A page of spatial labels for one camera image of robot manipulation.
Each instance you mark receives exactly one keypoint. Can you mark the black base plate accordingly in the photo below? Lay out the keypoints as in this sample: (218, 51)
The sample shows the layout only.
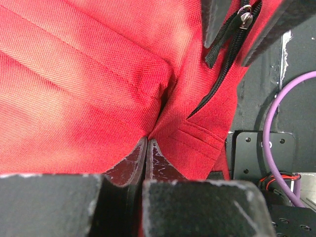
(265, 159)

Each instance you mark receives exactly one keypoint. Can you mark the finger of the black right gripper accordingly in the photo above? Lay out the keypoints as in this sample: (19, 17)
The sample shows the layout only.
(213, 14)
(275, 18)

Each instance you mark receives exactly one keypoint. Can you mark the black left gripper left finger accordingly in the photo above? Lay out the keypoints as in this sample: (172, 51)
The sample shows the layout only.
(76, 205)

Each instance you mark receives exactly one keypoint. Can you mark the red backpack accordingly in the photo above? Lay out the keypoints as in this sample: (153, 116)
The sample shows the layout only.
(82, 81)

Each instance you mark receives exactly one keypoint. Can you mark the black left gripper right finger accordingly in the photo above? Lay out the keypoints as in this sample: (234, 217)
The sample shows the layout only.
(173, 206)

